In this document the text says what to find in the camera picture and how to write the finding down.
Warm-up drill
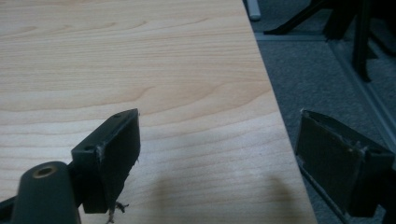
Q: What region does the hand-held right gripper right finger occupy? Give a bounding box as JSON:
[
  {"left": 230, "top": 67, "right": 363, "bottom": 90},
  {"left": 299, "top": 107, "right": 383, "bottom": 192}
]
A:
[{"left": 294, "top": 108, "right": 396, "bottom": 218}]

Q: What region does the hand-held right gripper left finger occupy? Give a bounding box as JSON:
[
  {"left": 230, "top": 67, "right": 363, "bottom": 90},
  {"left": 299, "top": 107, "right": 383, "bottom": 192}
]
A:
[{"left": 70, "top": 107, "right": 142, "bottom": 216}]

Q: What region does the black stand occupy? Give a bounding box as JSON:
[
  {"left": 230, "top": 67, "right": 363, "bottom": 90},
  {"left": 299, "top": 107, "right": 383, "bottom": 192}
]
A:
[{"left": 263, "top": 0, "right": 396, "bottom": 83}]

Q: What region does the grey metal floor rail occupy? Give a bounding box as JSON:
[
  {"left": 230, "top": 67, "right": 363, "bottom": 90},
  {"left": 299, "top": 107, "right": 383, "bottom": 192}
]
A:
[
  {"left": 254, "top": 32, "right": 330, "bottom": 42},
  {"left": 326, "top": 38, "right": 396, "bottom": 153}
]

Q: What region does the white metal table frame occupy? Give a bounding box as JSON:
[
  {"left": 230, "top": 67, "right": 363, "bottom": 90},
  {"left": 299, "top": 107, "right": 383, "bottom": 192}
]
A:
[{"left": 247, "top": 0, "right": 262, "bottom": 21}]

